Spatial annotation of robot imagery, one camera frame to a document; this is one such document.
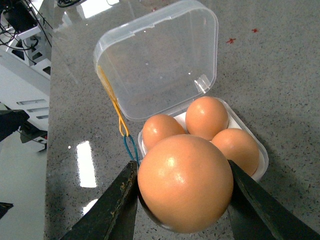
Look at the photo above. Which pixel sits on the clear plastic egg box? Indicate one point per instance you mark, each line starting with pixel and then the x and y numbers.
pixel 161 62

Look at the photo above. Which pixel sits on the brown egg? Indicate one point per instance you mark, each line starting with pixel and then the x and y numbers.
pixel 186 182
pixel 240 147
pixel 158 128
pixel 206 117

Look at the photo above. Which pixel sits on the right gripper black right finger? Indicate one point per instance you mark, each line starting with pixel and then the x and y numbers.
pixel 255 215

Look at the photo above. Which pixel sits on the blue rubber band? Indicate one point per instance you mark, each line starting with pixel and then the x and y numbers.
pixel 131 148

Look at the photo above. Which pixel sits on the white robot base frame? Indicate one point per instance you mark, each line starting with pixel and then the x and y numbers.
pixel 25 68

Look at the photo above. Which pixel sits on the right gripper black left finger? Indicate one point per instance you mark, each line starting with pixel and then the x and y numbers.
pixel 113 216

